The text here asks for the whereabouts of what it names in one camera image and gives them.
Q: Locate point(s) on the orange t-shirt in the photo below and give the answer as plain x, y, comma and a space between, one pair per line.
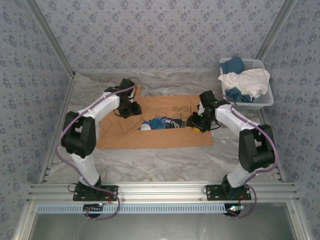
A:
162, 140

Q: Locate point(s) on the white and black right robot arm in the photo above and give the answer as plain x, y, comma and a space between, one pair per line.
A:
230, 115

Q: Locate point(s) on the blue t-shirt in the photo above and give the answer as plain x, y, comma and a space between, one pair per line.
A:
233, 65

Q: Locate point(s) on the white t-shirt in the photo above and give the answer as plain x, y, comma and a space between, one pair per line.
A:
252, 80

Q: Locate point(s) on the pale plastic laundry basket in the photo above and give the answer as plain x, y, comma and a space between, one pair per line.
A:
265, 100

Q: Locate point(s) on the black controller board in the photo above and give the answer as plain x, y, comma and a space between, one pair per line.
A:
233, 210
92, 208

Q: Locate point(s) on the grey metal panel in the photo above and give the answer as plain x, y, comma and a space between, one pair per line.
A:
160, 227

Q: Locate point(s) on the aluminium side rail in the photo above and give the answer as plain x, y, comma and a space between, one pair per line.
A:
66, 100

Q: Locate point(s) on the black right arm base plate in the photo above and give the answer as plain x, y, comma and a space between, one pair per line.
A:
212, 193

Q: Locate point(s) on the aluminium mounting rail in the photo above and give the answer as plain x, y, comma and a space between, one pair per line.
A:
160, 191

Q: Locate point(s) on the aluminium frame post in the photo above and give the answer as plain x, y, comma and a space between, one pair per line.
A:
275, 27
52, 37

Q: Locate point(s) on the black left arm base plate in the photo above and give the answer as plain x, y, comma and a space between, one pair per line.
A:
82, 195

